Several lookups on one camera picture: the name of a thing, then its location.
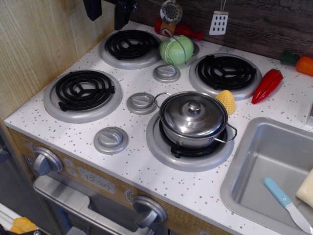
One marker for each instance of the grey sink basin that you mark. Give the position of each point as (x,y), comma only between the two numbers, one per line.
(272,149)

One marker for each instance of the front left black burner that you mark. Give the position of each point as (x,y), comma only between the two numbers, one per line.
(82,96)

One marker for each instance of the steel pot lid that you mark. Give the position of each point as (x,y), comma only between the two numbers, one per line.
(193,115)

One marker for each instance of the left grey oven dial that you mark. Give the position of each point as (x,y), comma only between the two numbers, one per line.
(46,161)

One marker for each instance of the grey knob behind cabbage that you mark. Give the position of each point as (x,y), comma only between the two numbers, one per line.
(195,50)

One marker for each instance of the front right black burner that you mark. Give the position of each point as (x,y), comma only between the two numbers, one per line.
(162,151)

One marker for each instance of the back right black burner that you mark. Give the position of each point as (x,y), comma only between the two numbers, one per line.
(214,73)

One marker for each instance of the grey stove knob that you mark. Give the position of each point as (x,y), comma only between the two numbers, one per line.
(110,140)
(166,74)
(141,103)

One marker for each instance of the middle grey stove knob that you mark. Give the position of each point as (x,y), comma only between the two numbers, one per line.
(141,103)

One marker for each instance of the steel pot with handles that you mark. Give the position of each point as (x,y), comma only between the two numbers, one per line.
(225,136)

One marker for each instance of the right grey oven dial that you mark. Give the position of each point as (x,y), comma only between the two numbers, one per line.
(148,211)

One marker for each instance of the upper grey stove knob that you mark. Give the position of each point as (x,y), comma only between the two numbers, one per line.
(166,74)

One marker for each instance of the black burner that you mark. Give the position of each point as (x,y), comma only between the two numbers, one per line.
(162,151)
(214,73)
(130,49)
(82,96)

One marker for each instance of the grey oven door handle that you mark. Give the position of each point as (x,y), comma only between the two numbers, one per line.
(77,204)

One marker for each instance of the hanging white slotted spatula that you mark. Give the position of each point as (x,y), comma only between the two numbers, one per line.
(219,21)

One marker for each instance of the red toy ketchup bottle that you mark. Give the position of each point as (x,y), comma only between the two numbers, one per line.
(179,29)

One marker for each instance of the yellow object bottom left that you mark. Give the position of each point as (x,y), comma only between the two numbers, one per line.
(22,225)

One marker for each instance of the red toy chili pepper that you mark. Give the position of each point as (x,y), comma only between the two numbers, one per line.
(270,81)

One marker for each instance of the cream toy butter block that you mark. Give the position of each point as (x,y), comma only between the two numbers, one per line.
(305,191)

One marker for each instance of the orange toy carrot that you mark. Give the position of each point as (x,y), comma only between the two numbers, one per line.
(302,64)

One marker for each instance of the grey oven dial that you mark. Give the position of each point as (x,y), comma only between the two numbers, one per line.
(148,211)
(46,161)

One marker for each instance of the lower grey stove knob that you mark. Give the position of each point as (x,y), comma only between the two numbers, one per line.
(110,140)

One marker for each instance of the yellow toy corn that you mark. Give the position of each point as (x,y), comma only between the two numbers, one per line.
(227,100)

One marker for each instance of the hanging metal strainer ladle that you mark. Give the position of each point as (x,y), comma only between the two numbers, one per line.
(171,12)

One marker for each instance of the back left black burner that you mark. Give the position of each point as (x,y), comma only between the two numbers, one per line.
(130,49)

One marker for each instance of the green toy cabbage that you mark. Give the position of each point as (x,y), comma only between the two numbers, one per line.
(176,50)

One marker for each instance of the blue handled toy knife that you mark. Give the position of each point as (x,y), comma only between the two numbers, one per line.
(286,203)

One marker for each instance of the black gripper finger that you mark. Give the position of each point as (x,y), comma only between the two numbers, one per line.
(93,8)
(122,12)

